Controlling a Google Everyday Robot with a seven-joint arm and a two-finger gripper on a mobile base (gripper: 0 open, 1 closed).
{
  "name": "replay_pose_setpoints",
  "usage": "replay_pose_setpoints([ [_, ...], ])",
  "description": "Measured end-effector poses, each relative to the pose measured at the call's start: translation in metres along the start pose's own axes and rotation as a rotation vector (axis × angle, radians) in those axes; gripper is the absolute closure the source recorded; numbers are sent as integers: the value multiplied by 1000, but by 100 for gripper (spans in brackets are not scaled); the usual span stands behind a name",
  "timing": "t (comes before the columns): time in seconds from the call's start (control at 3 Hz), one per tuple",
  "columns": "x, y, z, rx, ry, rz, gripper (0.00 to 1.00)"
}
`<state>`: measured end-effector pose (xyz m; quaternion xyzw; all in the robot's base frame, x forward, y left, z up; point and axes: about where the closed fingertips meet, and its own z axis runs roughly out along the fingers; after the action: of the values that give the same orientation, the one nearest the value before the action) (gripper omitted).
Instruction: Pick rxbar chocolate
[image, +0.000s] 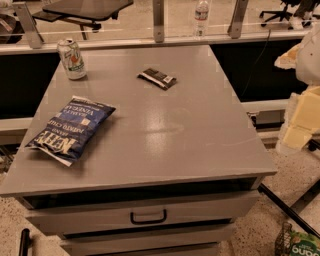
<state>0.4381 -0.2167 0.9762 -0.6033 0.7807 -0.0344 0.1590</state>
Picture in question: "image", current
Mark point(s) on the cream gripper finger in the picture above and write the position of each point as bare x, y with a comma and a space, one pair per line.
302, 114

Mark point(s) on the blue kettle chips bag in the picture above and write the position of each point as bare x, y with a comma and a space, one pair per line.
68, 132

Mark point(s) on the wire mesh basket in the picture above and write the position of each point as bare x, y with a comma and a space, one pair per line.
282, 242

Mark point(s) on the lower grey drawer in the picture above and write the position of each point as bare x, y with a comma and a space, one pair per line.
148, 240

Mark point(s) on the dark desk with stand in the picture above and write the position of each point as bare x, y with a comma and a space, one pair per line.
85, 13

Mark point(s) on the grey drawer cabinet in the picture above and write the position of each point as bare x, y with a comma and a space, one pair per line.
194, 138

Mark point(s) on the clear plastic water bottle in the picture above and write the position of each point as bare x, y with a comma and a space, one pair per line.
201, 16

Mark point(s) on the black pole bottom left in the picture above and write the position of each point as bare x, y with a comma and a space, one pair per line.
24, 242

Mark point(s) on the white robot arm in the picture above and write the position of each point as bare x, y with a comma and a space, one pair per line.
302, 114

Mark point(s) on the metal railing post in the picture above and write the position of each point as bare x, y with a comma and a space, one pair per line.
158, 20

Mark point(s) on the grey drawer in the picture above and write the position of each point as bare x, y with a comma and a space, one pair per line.
64, 221
148, 240

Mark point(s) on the green snack bag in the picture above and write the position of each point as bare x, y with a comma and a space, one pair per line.
303, 244

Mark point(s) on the black drawer handle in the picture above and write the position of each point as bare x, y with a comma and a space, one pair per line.
148, 218

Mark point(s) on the black floor bar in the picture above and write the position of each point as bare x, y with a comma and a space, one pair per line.
288, 210

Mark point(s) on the black office chair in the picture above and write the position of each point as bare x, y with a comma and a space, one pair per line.
299, 13

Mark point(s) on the top grey drawer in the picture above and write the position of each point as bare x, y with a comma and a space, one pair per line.
64, 221

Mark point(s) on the white 7up soda can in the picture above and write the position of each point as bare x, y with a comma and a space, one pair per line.
71, 59

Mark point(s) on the black rxbar chocolate bar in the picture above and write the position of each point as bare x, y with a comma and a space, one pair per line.
156, 77

